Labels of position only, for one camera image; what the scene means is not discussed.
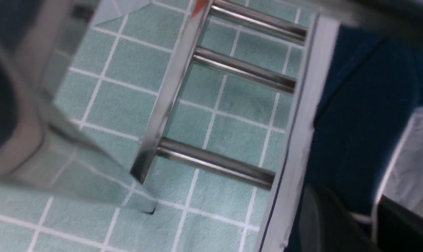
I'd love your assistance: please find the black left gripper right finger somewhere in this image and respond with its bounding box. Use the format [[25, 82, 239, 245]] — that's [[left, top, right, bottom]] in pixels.
[[299, 186, 423, 252]]

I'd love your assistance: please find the navy canvas shoe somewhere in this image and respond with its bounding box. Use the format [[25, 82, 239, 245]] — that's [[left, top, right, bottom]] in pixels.
[[255, 14, 423, 252]]

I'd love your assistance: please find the stainless steel shoe rack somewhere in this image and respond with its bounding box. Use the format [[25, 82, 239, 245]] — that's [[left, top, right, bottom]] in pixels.
[[0, 0, 423, 215]]

